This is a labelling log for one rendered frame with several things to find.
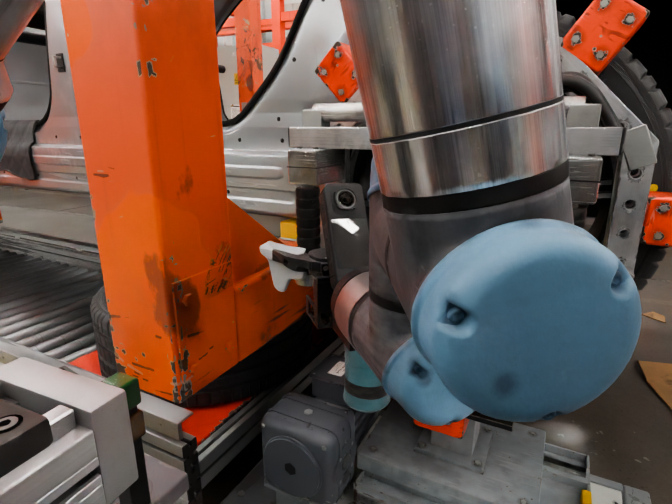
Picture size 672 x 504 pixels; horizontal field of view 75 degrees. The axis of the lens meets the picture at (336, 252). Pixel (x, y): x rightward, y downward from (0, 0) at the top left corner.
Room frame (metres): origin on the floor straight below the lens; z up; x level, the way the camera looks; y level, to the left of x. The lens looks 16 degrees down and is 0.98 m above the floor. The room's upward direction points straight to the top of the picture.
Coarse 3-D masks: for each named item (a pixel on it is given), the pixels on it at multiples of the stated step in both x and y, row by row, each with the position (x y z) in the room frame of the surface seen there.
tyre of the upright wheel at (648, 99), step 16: (560, 16) 0.77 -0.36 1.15; (560, 32) 0.76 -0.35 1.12; (624, 48) 0.73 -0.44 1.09; (608, 64) 0.72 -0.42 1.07; (624, 64) 0.72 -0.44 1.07; (640, 64) 0.71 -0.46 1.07; (608, 80) 0.72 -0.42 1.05; (624, 80) 0.71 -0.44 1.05; (640, 80) 0.70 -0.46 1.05; (624, 96) 0.71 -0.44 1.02; (640, 96) 0.70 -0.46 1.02; (656, 96) 0.70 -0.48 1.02; (640, 112) 0.70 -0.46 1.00; (656, 112) 0.69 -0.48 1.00; (656, 128) 0.69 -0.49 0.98; (656, 176) 0.68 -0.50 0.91; (640, 256) 0.68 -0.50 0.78; (656, 256) 0.68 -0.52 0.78; (640, 272) 0.68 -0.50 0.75; (640, 288) 0.68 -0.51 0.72
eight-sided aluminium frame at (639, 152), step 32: (576, 64) 0.67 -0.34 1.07; (352, 96) 0.83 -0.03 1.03; (608, 96) 0.65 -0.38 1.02; (640, 128) 0.63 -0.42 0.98; (640, 160) 0.62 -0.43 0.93; (320, 192) 0.87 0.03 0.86; (640, 192) 0.62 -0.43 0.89; (320, 224) 0.87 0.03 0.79; (608, 224) 0.67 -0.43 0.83; (640, 224) 0.62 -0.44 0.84
